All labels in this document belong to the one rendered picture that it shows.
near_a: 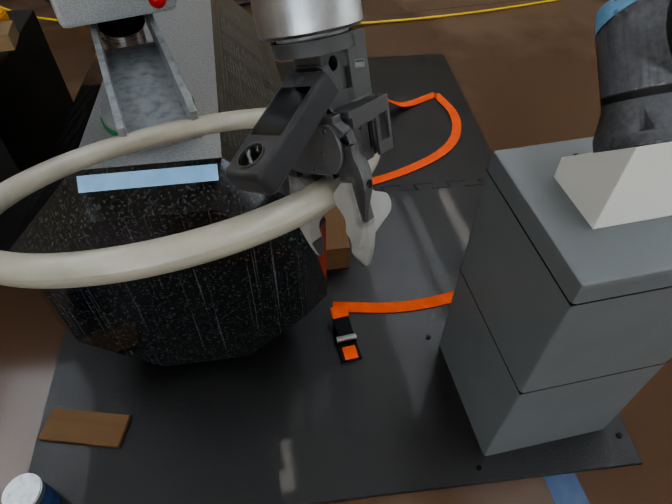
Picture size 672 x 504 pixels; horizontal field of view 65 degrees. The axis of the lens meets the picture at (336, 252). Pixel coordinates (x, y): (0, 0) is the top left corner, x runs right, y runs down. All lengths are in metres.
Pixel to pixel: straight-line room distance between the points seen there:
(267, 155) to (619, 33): 0.83
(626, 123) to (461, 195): 1.38
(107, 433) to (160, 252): 1.42
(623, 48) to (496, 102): 1.96
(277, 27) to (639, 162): 0.76
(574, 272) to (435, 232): 1.21
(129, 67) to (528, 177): 0.84
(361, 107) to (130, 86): 0.65
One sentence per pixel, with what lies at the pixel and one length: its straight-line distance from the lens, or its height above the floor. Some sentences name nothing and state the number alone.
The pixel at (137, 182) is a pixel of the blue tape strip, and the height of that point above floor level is 0.80.
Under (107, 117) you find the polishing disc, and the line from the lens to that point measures 1.37.
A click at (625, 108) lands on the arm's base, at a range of 1.12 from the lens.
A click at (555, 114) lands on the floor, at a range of 3.06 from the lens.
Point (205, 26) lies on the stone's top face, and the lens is 1.82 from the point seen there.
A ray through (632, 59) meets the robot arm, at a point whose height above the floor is 1.12.
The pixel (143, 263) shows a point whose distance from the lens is 0.45.
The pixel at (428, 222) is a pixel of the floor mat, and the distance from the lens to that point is 2.25.
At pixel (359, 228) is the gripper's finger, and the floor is 1.25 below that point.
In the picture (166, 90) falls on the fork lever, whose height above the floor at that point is 1.08.
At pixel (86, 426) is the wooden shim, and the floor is 0.03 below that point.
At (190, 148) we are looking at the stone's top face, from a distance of 1.31.
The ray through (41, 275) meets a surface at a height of 1.27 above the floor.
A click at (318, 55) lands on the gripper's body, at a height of 1.39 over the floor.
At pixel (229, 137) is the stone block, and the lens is 1.36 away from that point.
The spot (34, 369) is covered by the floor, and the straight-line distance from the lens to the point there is 2.09.
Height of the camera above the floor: 1.60
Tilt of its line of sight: 49 degrees down
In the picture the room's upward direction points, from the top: straight up
